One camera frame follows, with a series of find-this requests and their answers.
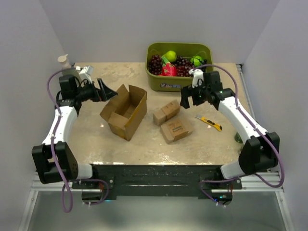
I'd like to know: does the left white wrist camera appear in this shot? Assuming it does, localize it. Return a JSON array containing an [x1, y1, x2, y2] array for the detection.
[[75, 65, 94, 83]]

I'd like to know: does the scouring pad pack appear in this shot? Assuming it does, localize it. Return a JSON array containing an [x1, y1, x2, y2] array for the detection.
[[153, 100, 180, 126], [160, 116, 193, 144]]

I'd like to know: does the brown cardboard express box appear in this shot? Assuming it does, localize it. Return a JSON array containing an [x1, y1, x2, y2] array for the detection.
[[100, 85, 147, 141]]

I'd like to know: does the pink dragon fruit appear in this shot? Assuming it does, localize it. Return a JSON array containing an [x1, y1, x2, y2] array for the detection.
[[161, 56, 177, 77]]

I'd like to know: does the green plastic tub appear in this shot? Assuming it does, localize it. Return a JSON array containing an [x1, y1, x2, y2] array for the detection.
[[145, 42, 213, 92]]

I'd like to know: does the aluminium frame rail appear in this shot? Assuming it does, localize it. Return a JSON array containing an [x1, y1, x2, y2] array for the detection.
[[18, 169, 294, 231]]

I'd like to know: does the grey pump soap bottle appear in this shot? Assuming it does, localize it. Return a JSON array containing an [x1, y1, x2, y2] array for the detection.
[[57, 54, 80, 80]]

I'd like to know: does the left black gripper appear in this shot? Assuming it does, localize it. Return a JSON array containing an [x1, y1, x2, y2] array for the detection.
[[75, 78, 117, 103]]

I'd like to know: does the dark red grape bunch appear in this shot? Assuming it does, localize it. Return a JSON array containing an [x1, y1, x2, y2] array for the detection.
[[148, 55, 162, 76]]

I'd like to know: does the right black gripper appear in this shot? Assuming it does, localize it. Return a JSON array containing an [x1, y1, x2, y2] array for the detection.
[[180, 80, 210, 110]]

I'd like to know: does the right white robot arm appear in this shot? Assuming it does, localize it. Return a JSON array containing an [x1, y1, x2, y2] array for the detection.
[[180, 69, 280, 189]]

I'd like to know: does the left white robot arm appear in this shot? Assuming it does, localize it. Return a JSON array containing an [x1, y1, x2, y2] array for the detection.
[[32, 75, 117, 189]]

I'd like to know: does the black grape bunch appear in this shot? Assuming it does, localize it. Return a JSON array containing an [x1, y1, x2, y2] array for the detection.
[[196, 59, 208, 73]]

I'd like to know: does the green pear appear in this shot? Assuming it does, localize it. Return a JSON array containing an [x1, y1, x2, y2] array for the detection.
[[164, 51, 177, 62]]

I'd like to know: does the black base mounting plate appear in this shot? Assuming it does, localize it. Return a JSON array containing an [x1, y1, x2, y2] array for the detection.
[[72, 165, 242, 205]]

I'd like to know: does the yellow utility knife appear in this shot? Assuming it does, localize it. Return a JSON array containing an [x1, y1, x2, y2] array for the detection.
[[195, 115, 222, 131]]

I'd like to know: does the green round fruit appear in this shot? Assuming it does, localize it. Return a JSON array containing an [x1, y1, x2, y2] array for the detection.
[[190, 55, 204, 67]]

